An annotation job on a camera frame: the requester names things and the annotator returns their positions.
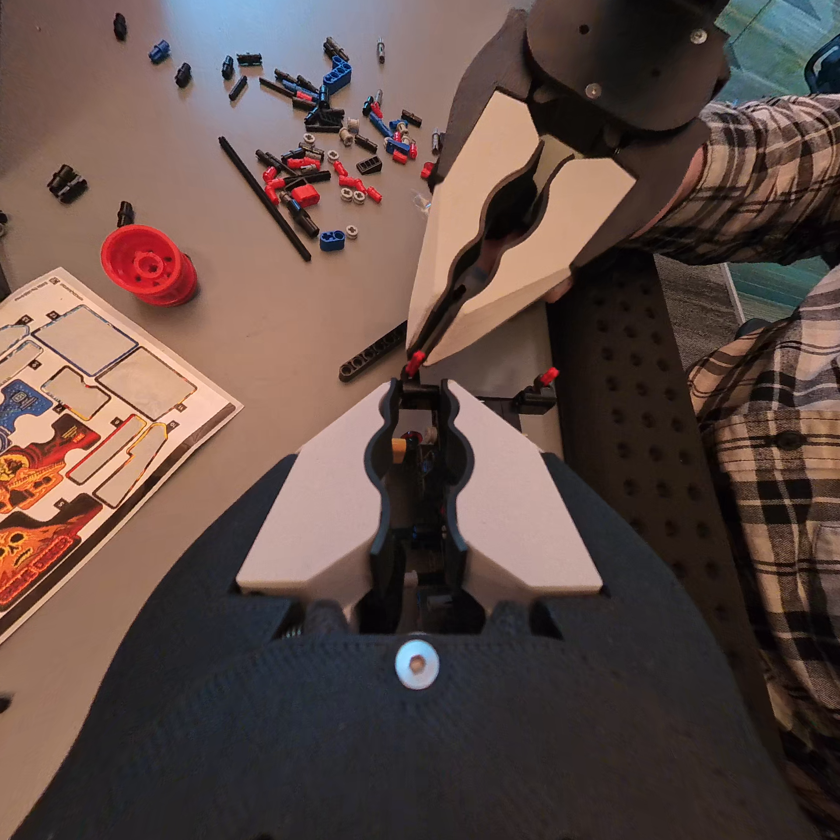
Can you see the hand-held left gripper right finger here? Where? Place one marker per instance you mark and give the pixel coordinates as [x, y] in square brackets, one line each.
[525, 525]

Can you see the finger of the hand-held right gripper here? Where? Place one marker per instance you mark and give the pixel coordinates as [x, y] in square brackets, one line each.
[564, 216]
[459, 197]

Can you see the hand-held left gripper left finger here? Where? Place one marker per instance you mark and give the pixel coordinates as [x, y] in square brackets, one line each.
[308, 525]

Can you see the black toy vehicle chassis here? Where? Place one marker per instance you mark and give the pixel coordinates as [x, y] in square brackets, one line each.
[538, 397]

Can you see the red axle pin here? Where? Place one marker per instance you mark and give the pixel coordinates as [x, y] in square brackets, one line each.
[548, 376]
[415, 363]

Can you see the long black holed beam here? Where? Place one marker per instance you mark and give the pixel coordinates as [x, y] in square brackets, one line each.
[358, 364]

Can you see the person's right forearm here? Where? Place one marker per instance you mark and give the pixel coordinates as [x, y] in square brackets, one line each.
[754, 184]

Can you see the grey desk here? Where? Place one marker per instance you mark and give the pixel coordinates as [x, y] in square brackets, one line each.
[262, 341]

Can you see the person's right hand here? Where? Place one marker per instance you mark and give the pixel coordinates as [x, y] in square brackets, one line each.
[562, 289]

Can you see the clear plastic scrap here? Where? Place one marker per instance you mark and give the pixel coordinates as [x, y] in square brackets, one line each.
[420, 200]

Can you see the pile of small toy pieces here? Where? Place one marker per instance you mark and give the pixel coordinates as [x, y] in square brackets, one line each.
[305, 192]

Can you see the black perforated board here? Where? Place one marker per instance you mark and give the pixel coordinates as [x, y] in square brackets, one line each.
[623, 394]

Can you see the long black axle rod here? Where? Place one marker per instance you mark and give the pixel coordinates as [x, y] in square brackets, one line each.
[262, 197]

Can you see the colourful sticker sheet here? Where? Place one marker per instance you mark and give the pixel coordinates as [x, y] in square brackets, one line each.
[151, 380]

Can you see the red toy wheel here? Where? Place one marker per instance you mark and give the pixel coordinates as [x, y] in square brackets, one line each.
[148, 262]

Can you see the blue connector pin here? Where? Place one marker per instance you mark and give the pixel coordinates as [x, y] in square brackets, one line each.
[159, 51]

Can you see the black toy hub piece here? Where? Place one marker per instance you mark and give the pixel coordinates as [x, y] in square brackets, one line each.
[67, 182]

